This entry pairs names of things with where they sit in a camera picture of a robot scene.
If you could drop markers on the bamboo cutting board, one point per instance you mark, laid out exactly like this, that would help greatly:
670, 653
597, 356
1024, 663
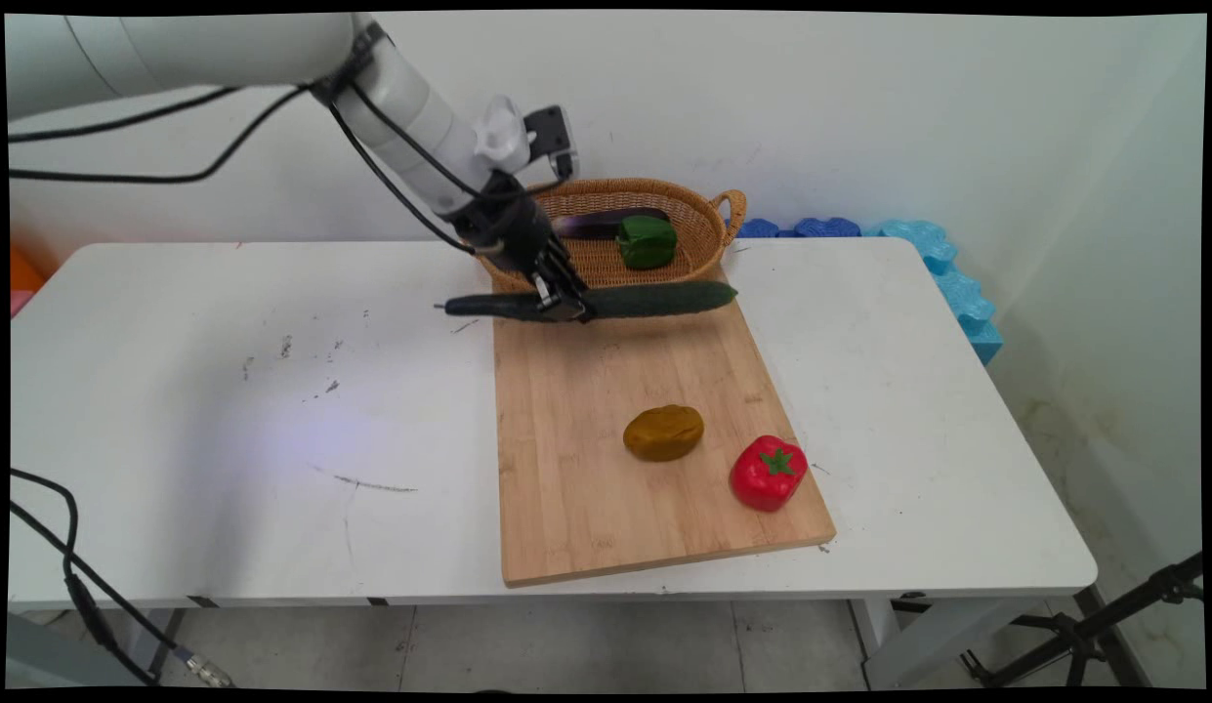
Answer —
606, 508

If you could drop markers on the woven wicker basket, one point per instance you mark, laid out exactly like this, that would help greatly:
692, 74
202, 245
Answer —
698, 229

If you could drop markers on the light blue foam strip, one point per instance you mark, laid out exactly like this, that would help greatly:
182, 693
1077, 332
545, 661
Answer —
962, 293

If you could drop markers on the brown toy potato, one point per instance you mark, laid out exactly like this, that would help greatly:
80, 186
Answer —
664, 433

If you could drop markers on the white table leg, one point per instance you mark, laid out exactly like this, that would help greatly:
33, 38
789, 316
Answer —
918, 644

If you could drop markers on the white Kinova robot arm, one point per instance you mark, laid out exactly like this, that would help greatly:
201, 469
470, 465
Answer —
225, 49

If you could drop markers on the grey table leg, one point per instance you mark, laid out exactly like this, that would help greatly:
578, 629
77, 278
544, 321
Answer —
161, 635

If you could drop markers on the red toy tomato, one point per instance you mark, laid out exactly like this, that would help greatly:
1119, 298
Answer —
768, 474

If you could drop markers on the orange block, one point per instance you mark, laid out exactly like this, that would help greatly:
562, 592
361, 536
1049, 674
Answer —
21, 271

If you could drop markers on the black tripod stand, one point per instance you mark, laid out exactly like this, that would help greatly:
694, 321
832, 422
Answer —
1084, 635

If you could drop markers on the green toy bell pepper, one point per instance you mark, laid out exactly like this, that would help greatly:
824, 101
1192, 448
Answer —
647, 240

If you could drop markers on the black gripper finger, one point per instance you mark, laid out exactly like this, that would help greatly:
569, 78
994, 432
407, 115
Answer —
572, 283
549, 293

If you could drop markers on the black wrist camera white mount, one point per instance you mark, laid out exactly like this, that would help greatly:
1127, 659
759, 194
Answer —
547, 132

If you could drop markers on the dark green toy cucumber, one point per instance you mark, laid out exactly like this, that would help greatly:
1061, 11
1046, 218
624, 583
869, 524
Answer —
664, 298

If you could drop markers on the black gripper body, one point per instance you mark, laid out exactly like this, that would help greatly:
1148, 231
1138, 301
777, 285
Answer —
508, 225

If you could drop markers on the purple toy eggplant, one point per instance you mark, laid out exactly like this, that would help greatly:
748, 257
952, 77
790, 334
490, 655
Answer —
606, 224

